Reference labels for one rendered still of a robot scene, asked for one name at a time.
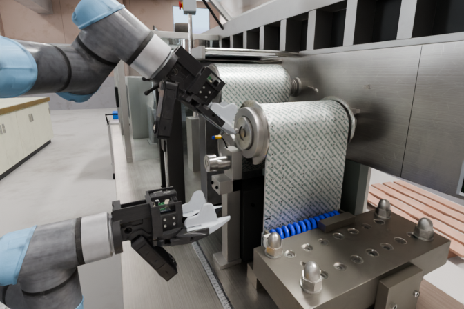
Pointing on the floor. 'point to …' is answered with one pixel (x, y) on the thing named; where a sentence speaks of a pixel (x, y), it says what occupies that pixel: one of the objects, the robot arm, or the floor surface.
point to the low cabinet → (23, 130)
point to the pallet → (436, 210)
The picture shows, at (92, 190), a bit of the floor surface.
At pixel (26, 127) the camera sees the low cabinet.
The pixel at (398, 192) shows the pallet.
